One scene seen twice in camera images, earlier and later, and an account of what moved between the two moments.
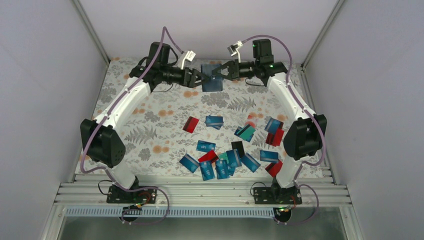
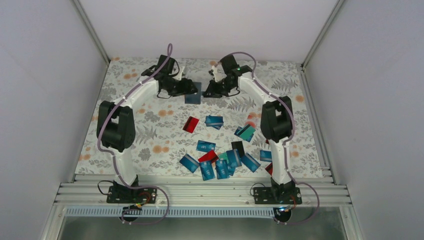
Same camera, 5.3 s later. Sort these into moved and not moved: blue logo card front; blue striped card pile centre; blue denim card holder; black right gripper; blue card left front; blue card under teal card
Moved: blue denim card holder; black right gripper
Not moved: blue logo card front; blue striped card pile centre; blue card under teal card; blue card left front
